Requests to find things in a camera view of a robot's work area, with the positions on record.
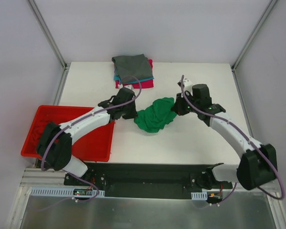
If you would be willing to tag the white cable duct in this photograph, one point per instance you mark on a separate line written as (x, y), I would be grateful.
(199, 196)
(66, 192)

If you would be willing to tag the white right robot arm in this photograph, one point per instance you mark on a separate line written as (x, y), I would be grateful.
(257, 164)

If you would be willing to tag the right aluminium frame post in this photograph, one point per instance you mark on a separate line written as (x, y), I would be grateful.
(258, 26)

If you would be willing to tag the left aluminium frame post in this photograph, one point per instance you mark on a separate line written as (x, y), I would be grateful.
(47, 33)

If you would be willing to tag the red plastic bin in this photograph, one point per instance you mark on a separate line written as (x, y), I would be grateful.
(95, 146)

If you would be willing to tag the folded teal t-shirt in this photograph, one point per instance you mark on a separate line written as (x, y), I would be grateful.
(116, 77)

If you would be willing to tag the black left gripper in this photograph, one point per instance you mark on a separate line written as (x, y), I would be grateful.
(130, 113)

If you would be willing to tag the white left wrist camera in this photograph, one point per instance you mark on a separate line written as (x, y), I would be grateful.
(120, 85)

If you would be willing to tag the folded grey t-shirt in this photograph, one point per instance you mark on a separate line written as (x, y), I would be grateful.
(126, 66)

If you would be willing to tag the aluminium frame post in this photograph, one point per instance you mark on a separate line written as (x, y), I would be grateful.
(47, 33)
(258, 26)

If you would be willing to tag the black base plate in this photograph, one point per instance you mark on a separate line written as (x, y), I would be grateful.
(147, 180)

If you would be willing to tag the aluminium front rail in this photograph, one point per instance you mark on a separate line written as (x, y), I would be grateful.
(35, 177)

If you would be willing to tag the folded pink t-shirt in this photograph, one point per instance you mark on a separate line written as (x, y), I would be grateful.
(145, 85)

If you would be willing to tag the left white cable duct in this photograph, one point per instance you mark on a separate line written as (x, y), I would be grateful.
(66, 192)

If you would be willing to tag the green t-shirt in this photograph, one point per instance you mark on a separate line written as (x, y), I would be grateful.
(155, 117)

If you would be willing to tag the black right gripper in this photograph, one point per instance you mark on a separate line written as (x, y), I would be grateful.
(178, 108)

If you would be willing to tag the right white cable duct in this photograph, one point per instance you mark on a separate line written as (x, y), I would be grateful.
(199, 196)

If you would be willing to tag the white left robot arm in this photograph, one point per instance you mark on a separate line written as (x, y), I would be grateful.
(56, 141)

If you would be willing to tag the red t-shirt in bin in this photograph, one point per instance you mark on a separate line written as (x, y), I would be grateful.
(38, 128)

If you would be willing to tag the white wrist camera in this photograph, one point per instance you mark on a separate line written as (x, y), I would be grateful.
(120, 85)
(187, 84)

